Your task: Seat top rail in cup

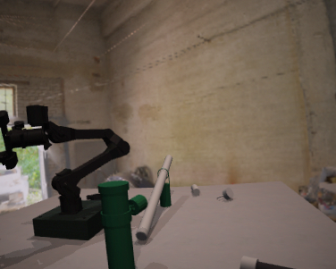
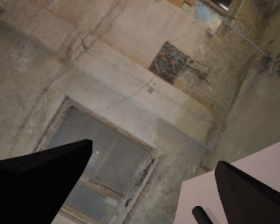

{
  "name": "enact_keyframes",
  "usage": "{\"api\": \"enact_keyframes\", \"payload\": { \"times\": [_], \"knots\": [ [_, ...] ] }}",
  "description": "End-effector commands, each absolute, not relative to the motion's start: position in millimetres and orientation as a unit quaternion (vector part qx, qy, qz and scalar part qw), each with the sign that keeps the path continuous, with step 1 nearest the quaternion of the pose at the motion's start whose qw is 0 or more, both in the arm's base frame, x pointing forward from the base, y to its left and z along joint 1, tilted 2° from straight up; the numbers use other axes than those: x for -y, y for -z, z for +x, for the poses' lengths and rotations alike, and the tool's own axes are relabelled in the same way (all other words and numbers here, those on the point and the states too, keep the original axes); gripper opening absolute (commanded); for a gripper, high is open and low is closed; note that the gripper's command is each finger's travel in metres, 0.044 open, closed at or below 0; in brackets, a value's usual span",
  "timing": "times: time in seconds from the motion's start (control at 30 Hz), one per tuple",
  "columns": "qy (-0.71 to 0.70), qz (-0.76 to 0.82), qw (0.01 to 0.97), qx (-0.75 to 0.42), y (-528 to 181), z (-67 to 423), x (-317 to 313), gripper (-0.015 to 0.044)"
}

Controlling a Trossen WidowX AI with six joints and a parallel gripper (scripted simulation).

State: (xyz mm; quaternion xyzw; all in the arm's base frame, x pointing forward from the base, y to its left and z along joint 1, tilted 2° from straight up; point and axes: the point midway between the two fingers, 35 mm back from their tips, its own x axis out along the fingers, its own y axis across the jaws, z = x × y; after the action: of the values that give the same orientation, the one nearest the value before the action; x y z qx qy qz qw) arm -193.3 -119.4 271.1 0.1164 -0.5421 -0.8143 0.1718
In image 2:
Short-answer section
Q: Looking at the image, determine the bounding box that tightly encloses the black cylinder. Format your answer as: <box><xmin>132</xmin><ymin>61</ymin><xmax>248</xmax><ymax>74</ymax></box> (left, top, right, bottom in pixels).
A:
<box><xmin>192</xmin><ymin>206</ymin><xmax>212</xmax><ymax>224</ymax></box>

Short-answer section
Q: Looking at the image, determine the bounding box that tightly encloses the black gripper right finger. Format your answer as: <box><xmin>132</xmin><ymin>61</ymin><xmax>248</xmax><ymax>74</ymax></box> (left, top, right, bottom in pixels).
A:
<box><xmin>215</xmin><ymin>161</ymin><xmax>280</xmax><ymax>224</ymax></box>

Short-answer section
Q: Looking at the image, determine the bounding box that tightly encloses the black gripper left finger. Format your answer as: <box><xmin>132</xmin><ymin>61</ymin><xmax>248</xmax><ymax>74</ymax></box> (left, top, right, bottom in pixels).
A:
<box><xmin>0</xmin><ymin>139</ymin><xmax>94</xmax><ymax>224</ymax></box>

